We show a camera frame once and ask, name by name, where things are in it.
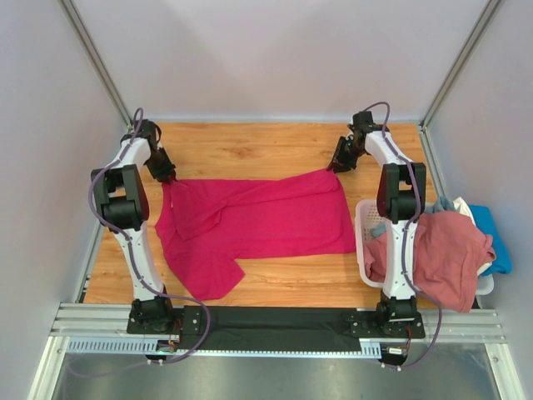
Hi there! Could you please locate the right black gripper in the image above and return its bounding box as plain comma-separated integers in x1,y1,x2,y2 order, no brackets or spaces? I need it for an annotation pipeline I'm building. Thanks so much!
327,137,366,174

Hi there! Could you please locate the magenta t shirt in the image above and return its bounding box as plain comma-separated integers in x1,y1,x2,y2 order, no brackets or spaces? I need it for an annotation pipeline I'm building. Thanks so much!
155,169,356,301

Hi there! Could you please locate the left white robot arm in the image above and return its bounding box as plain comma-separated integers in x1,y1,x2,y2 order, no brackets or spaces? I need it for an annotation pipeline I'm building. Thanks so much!
88,119,176,334

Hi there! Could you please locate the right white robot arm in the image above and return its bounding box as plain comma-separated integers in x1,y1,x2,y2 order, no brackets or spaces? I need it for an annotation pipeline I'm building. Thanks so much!
327,109,426,337

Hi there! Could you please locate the white laundry basket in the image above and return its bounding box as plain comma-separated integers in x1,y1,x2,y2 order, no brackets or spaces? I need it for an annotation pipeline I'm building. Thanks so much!
354,199,495,296

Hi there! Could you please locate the cream white t shirt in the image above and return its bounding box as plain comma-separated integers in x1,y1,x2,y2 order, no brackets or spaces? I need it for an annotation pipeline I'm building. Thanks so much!
452,197,476,225

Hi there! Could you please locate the dusty pink t shirt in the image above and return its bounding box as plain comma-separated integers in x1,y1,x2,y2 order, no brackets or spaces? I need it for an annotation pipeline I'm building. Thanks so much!
363,211,496,313

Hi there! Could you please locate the black base mat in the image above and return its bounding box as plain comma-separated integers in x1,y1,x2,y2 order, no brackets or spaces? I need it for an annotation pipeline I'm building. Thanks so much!
180,306,361,351

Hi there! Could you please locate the white slotted cable duct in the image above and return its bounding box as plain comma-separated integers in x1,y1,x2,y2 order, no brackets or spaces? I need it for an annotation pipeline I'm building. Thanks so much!
65,337,381,360

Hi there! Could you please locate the aluminium frame rail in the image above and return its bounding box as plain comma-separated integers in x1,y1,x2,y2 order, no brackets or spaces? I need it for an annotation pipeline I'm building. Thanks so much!
50,303,507,344

